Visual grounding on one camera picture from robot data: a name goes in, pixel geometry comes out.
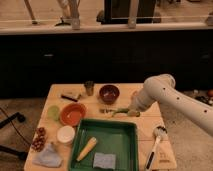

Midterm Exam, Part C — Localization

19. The orange bowl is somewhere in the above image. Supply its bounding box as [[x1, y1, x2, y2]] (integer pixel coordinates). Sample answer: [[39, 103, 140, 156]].
[[60, 103, 86, 127]]

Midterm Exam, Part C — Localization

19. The black stand leg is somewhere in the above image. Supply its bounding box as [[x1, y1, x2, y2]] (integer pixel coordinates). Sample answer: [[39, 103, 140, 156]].
[[0, 112, 28, 161]]

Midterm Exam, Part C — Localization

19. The green plastic tray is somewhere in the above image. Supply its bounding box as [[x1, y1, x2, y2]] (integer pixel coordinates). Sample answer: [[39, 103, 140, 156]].
[[68, 119, 139, 171]]

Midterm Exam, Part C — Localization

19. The dark red bowl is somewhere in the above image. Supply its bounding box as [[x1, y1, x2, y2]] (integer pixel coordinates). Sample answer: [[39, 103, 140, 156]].
[[99, 84, 120, 105]]

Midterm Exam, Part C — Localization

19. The metal cup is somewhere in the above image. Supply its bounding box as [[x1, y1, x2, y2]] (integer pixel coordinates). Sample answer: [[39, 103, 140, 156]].
[[84, 81, 94, 96]]

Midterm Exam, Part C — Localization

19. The black marker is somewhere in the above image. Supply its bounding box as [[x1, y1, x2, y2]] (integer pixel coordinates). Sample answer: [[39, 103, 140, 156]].
[[61, 95, 78, 102]]

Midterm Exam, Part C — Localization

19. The light green cup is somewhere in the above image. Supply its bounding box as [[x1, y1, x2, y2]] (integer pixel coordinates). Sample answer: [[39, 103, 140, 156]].
[[47, 105, 60, 121]]

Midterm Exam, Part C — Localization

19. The light blue cloth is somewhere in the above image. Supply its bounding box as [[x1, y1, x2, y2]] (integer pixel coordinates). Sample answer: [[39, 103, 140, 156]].
[[32, 143, 62, 168]]

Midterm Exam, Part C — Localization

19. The white paper cup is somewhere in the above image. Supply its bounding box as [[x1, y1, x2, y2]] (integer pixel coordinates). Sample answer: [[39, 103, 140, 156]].
[[57, 125, 75, 144]]

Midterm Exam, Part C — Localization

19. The white dish brush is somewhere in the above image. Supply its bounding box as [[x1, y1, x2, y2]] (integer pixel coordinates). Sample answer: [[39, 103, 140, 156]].
[[145, 126, 167, 171]]

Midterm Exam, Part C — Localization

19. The blue sponge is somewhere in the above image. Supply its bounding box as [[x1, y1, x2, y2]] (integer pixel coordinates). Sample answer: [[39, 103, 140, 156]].
[[93, 153, 116, 170]]

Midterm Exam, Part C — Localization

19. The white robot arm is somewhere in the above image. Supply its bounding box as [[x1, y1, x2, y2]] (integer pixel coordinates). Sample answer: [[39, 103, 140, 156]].
[[129, 74, 213, 136]]

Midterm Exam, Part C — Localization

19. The orange peach fruit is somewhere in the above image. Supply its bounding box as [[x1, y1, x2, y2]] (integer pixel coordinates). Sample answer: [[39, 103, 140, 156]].
[[131, 91, 138, 101]]

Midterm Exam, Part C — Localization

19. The red grapes bunch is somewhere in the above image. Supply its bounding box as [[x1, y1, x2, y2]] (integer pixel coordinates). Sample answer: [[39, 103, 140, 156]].
[[31, 127, 46, 152]]

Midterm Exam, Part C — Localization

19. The silver fork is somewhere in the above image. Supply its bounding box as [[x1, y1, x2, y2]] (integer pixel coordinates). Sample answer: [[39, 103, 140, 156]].
[[99, 108, 115, 113]]

